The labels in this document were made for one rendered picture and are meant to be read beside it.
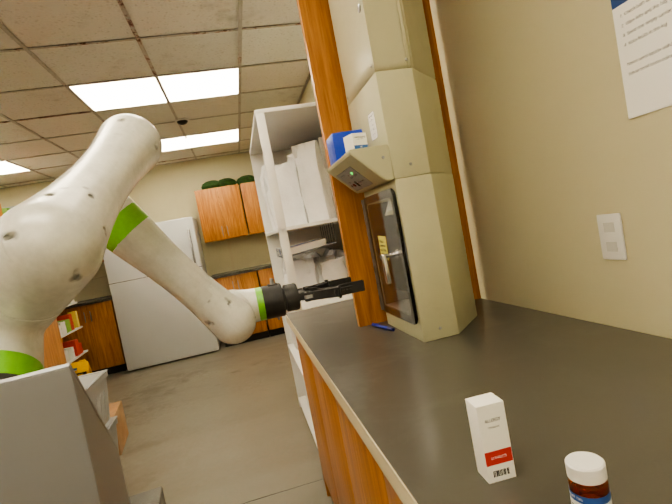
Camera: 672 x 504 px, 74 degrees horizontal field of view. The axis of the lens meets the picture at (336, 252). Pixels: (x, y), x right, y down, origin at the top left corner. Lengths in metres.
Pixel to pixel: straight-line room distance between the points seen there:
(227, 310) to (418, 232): 0.57
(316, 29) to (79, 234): 1.29
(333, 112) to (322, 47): 0.23
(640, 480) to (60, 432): 0.67
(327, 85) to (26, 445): 1.40
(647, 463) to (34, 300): 0.81
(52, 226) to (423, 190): 0.95
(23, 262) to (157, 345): 5.66
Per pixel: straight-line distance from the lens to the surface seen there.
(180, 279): 1.07
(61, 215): 0.66
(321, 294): 1.20
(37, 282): 0.66
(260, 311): 1.22
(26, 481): 0.62
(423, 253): 1.30
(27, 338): 0.74
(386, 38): 1.39
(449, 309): 1.35
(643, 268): 1.26
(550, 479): 0.70
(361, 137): 1.37
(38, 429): 0.60
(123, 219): 1.07
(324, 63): 1.72
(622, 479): 0.71
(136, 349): 6.34
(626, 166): 1.24
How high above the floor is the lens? 1.31
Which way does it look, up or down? 3 degrees down
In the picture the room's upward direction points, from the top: 11 degrees counter-clockwise
